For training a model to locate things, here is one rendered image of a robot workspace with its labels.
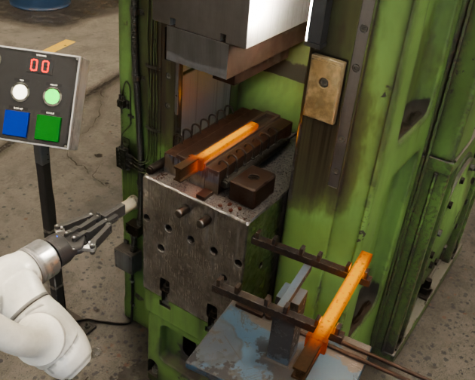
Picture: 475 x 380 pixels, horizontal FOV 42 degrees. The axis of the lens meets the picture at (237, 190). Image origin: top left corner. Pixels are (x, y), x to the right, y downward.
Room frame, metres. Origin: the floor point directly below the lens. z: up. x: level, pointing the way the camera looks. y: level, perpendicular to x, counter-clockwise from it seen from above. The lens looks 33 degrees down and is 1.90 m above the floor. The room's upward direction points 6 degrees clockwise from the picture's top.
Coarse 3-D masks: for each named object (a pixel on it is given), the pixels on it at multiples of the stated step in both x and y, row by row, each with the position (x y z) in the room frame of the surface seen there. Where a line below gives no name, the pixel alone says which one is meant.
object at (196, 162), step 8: (240, 128) 1.72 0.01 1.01; (248, 128) 1.72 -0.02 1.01; (232, 136) 1.66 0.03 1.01; (240, 136) 1.67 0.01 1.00; (216, 144) 1.60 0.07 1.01; (224, 144) 1.61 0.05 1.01; (208, 152) 1.55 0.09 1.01; (216, 152) 1.57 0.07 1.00; (184, 160) 1.47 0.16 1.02; (192, 160) 1.48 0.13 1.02; (200, 160) 1.49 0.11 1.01; (176, 168) 1.43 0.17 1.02; (184, 168) 1.43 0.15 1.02; (192, 168) 1.48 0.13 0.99; (200, 168) 1.49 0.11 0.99; (176, 176) 1.43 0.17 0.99; (184, 176) 1.45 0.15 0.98
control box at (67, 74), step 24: (0, 48) 1.73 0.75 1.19; (24, 48) 1.73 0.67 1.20; (0, 72) 1.69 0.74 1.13; (24, 72) 1.69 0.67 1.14; (48, 72) 1.68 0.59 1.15; (72, 72) 1.68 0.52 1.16; (0, 96) 1.66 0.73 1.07; (72, 96) 1.65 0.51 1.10; (0, 120) 1.62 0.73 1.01; (72, 120) 1.61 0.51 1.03; (48, 144) 1.58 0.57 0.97; (72, 144) 1.60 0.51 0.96
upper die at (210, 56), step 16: (176, 32) 1.56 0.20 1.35; (192, 32) 1.53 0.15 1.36; (288, 32) 1.73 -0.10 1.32; (304, 32) 1.82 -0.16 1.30; (176, 48) 1.56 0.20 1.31; (192, 48) 1.53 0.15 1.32; (208, 48) 1.50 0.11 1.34; (224, 48) 1.48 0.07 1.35; (240, 48) 1.52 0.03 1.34; (256, 48) 1.59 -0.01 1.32; (272, 48) 1.66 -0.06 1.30; (192, 64) 1.53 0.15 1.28; (208, 64) 1.50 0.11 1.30; (224, 64) 1.48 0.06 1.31; (240, 64) 1.52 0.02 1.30; (256, 64) 1.60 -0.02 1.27
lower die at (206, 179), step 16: (240, 112) 1.89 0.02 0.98; (256, 112) 1.88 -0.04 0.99; (272, 112) 1.87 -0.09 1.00; (208, 128) 1.75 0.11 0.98; (224, 128) 1.74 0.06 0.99; (256, 128) 1.74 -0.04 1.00; (288, 128) 1.81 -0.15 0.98; (192, 144) 1.64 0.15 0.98; (208, 144) 1.63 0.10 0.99; (240, 144) 1.64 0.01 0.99; (256, 144) 1.65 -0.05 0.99; (272, 144) 1.73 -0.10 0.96; (176, 160) 1.55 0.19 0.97; (208, 160) 1.52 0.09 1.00; (240, 160) 1.56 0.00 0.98; (192, 176) 1.52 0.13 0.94; (208, 176) 1.49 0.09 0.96; (224, 176) 1.49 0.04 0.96
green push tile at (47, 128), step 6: (36, 120) 1.61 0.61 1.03; (42, 120) 1.61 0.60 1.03; (48, 120) 1.61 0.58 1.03; (54, 120) 1.61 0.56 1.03; (60, 120) 1.61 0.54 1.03; (36, 126) 1.60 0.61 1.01; (42, 126) 1.60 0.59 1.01; (48, 126) 1.60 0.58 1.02; (54, 126) 1.60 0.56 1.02; (60, 126) 1.60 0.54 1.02; (36, 132) 1.59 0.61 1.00; (42, 132) 1.59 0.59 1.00; (48, 132) 1.59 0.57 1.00; (54, 132) 1.59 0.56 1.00; (36, 138) 1.58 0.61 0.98; (42, 138) 1.58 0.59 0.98; (48, 138) 1.58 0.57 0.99; (54, 138) 1.58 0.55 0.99
